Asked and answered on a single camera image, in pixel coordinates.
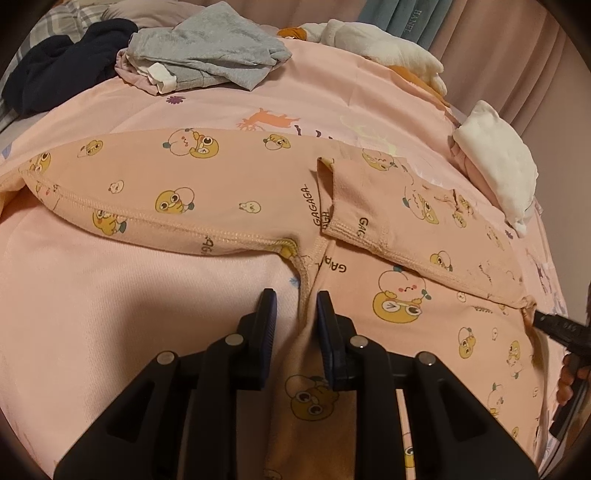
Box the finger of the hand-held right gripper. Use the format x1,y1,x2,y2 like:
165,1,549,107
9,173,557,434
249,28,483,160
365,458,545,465
531,310,589,356

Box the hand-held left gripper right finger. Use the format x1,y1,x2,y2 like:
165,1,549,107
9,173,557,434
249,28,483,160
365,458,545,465
315,291,540,480

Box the person's right hand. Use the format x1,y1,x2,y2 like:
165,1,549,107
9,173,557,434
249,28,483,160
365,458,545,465
556,353,578,404

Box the grey garment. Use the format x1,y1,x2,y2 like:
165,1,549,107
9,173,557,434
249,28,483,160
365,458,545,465
127,1,293,90

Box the white orange plush duck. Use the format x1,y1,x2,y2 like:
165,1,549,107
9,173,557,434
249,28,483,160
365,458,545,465
277,19,451,107

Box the pink animal print bedsheet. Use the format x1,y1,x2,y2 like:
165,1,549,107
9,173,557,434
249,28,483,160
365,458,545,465
0,37,571,480

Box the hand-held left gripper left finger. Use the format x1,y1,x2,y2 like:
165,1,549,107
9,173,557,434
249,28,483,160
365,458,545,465
53,287,278,480

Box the dark navy garment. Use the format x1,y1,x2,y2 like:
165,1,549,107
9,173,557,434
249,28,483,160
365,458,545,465
2,18,139,116

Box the pale pink white-cuffed garment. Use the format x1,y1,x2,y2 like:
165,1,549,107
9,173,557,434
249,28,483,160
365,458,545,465
115,48,178,96

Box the pink curtain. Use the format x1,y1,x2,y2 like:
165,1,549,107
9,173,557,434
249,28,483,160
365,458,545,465
231,0,591,139

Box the teal curtain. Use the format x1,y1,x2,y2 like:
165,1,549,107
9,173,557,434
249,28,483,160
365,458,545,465
358,0,462,49

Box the pink cartoon print pants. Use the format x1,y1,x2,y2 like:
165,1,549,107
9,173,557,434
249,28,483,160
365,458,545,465
18,126,561,480

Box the plaid pillow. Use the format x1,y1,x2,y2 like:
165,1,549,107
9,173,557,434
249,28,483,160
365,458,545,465
0,0,93,134

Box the white folded cloth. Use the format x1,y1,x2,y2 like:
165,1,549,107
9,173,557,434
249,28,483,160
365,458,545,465
452,100,539,238

